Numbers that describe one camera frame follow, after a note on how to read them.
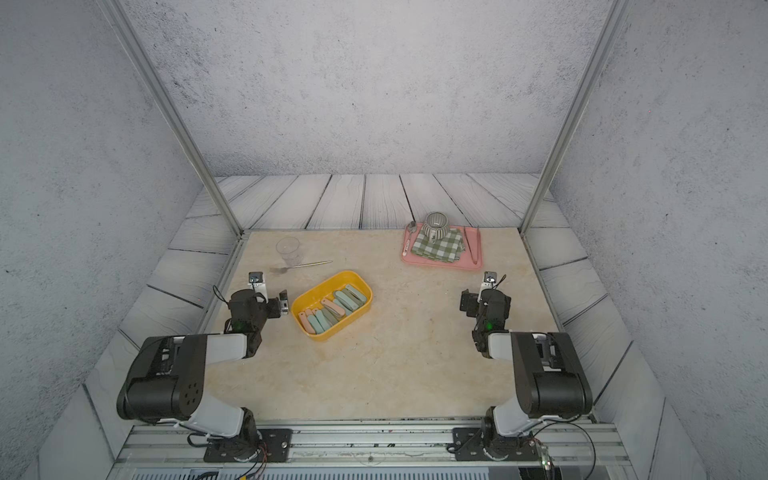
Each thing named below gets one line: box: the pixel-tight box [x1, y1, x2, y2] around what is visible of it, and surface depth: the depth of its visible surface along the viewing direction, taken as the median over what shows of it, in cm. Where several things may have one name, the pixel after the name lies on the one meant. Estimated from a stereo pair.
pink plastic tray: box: [401, 223, 483, 270], surface depth 115 cm
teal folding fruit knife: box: [342, 284, 367, 306], surface depth 102 cm
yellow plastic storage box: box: [291, 270, 374, 342], surface depth 100 cm
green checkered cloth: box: [412, 228, 466, 263], surface depth 117 cm
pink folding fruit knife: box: [321, 298, 346, 319], surface depth 98 cm
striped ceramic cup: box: [422, 212, 449, 244], surface depth 117 cm
